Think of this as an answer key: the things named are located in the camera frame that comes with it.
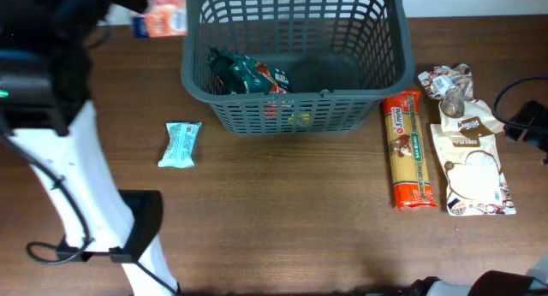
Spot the beige rice pouch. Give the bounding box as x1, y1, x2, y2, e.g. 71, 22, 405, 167
431, 124, 516, 216

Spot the green Nescafe coffee bag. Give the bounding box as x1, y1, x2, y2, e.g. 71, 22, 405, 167
206, 47, 312, 127

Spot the light teal snack wrapper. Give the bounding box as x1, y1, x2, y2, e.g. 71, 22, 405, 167
158, 122, 202, 169

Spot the Kleenex tissue multipack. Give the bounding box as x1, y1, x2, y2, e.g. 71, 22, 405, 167
131, 0, 188, 38

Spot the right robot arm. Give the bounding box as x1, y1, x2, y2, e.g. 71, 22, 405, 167
383, 95, 547, 295

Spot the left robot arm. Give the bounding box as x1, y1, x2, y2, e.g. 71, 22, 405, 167
1, 0, 181, 295

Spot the clear mushroom pouch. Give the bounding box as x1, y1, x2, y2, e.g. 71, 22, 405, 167
417, 63, 510, 137

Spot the San Remo spaghetti packet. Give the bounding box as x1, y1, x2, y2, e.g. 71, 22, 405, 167
382, 90, 437, 210

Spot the grey plastic slotted basket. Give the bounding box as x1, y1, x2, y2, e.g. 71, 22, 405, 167
182, 0, 415, 136

